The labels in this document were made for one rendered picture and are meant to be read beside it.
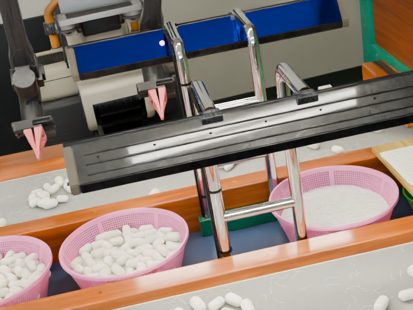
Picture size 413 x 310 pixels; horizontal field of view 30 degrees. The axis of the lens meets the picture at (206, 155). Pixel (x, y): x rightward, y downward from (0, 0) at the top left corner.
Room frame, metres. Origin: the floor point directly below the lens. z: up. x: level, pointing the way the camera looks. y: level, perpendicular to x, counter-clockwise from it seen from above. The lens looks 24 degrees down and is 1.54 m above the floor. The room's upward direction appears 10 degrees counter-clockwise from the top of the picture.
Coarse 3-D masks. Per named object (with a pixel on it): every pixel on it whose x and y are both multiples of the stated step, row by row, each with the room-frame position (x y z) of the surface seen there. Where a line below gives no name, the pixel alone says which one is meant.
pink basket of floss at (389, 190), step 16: (304, 176) 1.51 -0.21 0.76; (320, 176) 1.52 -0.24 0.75; (336, 176) 1.51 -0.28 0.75; (352, 176) 1.50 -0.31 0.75; (368, 176) 1.48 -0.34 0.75; (384, 176) 1.44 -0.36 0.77; (272, 192) 1.45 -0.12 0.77; (288, 192) 1.49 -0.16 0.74; (304, 192) 1.50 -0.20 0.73; (384, 192) 1.42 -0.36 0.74; (288, 224) 1.32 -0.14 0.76; (352, 224) 1.26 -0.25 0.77; (368, 224) 1.27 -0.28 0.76
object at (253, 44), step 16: (240, 16) 1.59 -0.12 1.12; (176, 32) 1.56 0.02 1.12; (256, 32) 1.51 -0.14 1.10; (176, 48) 1.49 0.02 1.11; (256, 48) 1.49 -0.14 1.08; (176, 64) 1.49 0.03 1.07; (256, 64) 1.49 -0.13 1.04; (176, 80) 1.49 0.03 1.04; (256, 80) 1.49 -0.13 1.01; (256, 96) 1.50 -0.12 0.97; (240, 160) 1.49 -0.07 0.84; (272, 160) 1.50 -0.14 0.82; (272, 176) 1.49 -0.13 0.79; (208, 224) 1.48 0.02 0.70; (240, 224) 1.48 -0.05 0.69; (256, 224) 1.49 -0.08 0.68
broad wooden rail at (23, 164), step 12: (60, 144) 1.95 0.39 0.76; (0, 156) 1.94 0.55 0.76; (12, 156) 1.92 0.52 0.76; (24, 156) 1.91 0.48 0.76; (48, 156) 1.88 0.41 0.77; (60, 156) 1.86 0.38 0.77; (0, 168) 1.86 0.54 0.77; (12, 168) 1.85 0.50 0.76; (24, 168) 1.84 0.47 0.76; (36, 168) 1.84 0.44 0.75; (48, 168) 1.84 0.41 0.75; (60, 168) 1.84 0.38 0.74; (0, 180) 1.83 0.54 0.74
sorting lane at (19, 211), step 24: (336, 144) 1.69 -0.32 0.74; (360, 144) 1.67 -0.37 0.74; (240, 168) 1.66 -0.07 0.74; (264, 168) 1.63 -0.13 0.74; (0, 192) 1.76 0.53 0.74; (24, 192) 1.74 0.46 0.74; (96, 192) 1.66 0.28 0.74; (120, 192) 1.64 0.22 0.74; (144, 192) 1.62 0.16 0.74; (0, 216) 1.63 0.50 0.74; (24, 216) 1.60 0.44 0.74; (48, 216) 1.58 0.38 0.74
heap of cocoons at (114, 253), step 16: (96, 240) 1.43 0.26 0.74; (112, 240) 1.41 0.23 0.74; (128, 240) 1.40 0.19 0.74; (144, 240) 1.39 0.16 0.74; (160, 240) 1.38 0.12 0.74; (176, 240) 1.39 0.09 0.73; (80, 256) 1.40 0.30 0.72; (96, 256) 1.37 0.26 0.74; (112, 256) 1.36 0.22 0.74; (128, 256) 1.34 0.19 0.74; (144, 256) 1.34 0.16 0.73; (160, 256) 1.32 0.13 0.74; (80, 272) 1.32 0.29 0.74; (96, 272) 1.30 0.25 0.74; (112, 272) 1.31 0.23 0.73; (128, 272) 1.28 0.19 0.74
